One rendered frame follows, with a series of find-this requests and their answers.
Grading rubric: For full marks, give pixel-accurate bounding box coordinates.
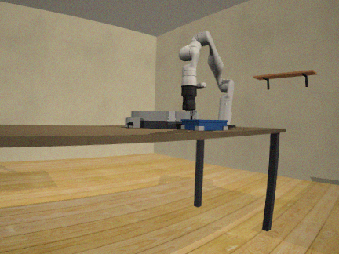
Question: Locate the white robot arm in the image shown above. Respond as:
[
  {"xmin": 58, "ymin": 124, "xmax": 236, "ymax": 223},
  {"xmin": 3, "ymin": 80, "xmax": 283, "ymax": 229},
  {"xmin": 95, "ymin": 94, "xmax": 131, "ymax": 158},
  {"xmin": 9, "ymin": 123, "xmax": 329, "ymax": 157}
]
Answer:
[{"xmin": 179, "ymin": 31, "xmax": 234, "ymax": 125}]

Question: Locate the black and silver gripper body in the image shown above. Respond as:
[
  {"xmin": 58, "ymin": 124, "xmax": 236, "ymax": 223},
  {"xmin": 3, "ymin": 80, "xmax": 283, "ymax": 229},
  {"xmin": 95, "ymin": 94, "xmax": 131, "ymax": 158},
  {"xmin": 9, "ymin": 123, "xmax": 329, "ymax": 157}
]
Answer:
[{"xmin": 181, "ymin": 75, "xmax": 206, "ymax": 110}]

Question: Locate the blue crate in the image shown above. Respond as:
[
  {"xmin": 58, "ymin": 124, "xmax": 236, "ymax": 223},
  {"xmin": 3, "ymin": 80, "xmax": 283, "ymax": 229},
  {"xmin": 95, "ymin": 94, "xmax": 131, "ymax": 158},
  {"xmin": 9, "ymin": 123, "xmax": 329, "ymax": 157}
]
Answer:
[{"xmin": 181, "ymin": 119, "xmax": 228, "ymax": 131}]

